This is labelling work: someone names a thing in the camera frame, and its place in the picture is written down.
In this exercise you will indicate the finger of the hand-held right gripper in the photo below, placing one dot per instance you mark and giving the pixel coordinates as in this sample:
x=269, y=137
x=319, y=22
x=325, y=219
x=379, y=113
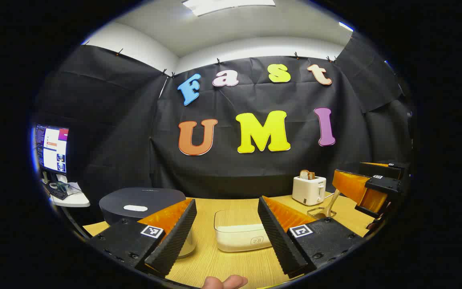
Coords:
x=383, y=184
x=391, y=168

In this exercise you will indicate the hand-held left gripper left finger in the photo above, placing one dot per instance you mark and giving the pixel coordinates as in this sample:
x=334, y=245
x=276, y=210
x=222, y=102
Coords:
x=175, y=241

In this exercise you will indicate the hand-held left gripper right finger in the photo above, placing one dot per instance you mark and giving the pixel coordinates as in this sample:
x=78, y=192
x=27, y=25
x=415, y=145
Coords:
x=279, y=237

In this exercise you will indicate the clear container of rice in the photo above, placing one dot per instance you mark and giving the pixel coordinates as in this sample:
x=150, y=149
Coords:
x=239, y=239

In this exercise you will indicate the wooden spoon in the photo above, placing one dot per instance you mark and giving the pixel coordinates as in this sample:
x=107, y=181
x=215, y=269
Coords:
x=334, y=200

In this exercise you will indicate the black and silver rice cooker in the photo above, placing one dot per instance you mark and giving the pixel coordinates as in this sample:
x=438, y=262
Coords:
x=142, y=198

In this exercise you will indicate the white toaster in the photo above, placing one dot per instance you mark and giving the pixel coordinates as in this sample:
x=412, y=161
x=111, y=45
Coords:
x=307, y=190

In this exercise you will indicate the bread slice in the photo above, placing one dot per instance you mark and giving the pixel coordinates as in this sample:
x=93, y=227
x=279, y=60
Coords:
x=306, y=174

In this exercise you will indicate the black backdrop cloth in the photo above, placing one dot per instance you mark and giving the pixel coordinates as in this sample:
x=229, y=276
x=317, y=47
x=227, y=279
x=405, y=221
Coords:
x=255, y=168

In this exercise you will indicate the white side table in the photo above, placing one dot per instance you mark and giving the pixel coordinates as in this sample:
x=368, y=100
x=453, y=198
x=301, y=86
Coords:
x=74, y=200

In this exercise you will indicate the black keyboard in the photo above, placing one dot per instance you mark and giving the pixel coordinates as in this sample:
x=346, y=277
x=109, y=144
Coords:
x=56, y=192

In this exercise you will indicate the computer monitor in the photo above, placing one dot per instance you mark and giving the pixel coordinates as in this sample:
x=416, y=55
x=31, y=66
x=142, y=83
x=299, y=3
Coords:
x=52, y=148

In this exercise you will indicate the ceiling light panel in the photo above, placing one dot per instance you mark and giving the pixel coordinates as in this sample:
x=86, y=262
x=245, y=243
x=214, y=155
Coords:
x=227, y=6

